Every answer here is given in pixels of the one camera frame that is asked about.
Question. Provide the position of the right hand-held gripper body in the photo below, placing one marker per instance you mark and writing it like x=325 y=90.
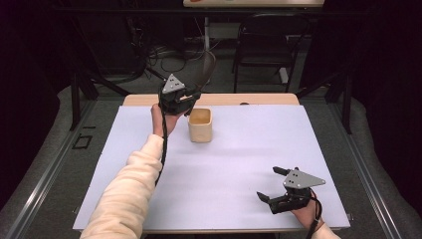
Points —
x=295 y=192

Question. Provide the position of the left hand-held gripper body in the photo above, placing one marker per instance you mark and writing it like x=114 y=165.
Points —
x=172 y=99

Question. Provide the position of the cream square cup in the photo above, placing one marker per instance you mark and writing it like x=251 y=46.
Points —
x=200 y=127

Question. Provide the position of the person's left hand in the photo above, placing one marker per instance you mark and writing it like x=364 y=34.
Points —
x=170 y=124

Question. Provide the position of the person's right hand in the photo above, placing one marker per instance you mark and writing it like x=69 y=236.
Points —
x=307 y=215

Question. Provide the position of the white table cover sheet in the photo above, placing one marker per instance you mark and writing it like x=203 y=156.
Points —
x=239 y=172

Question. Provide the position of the black folding chair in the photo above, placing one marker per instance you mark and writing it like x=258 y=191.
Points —
x=265 y=43

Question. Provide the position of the wooden background table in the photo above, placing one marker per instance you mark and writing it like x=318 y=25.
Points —
x=252 y=3

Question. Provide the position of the black metal frame post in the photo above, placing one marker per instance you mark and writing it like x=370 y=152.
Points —
x=83 y=89
x=338 y=93

